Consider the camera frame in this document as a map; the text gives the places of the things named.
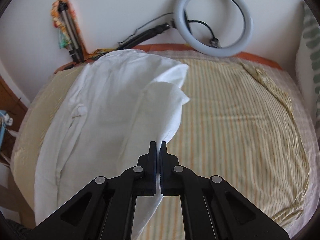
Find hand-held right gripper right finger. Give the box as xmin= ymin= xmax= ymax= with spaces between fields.
xmin=160 ymin=141 xmax=292 ymax=240

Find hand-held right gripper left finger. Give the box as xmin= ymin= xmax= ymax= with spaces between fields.
xmin=26 ymin=141 xmax=160 ymax=240

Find white long-sleeved shirt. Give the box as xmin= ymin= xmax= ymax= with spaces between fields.
xmin=34 ymin=49 xmax=190 ymax=240

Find yellow striped bed sheet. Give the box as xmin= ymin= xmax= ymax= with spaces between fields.
xmin=11 ymin=52 xmax=312 ymax=240

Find blue chair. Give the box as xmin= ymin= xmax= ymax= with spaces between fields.
xmin=0 ymin=110 xmax=11 ymax=157

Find person's striped trouser legs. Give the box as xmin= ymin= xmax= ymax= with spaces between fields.
xmin=5 ymin=219 xmax=35 ymax=240

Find silver folded tripod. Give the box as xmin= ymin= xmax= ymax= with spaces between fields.
xmin=58 ymin=2 xmax=85 ymax=63

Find tripod with colourful scarf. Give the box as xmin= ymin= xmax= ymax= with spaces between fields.
xmin=51 ymin=0 xmax=120 ymax=62

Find green and white patterned pillow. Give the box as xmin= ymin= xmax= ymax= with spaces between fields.
xmin=295 ymin=4 xmax=320 ymax=120

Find black ring light arm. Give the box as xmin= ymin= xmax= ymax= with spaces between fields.
xmin=117 ymin=22 xmax=176 ymax=50

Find white ring light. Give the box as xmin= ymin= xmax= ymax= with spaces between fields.
xmin=174 ymin=0 xmax=254 ymax=57

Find black ring light cable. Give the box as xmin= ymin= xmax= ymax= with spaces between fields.
xmin=184 ymin=8 xmax=222 ymax=48

